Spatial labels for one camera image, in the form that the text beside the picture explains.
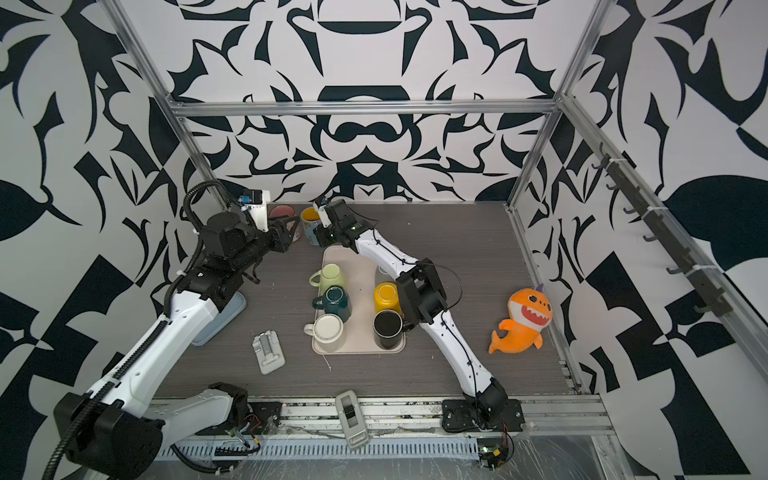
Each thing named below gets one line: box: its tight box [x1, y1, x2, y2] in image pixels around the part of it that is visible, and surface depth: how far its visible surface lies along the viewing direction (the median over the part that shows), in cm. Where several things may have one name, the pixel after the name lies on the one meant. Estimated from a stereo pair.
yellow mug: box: [374, 282, 402, 314], surface depth 87 cm
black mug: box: [373, 309, 415, 350], surface depth 83 cm
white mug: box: [303, 314, 344, 353], surface depth 83 cm
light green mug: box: [308, 263, 346, 296], surface depth 91 cm
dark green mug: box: [312, 286, 352, 323], surface depth 85 cm
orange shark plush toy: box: [488, 283, 554, 354], surface depth 86 cm
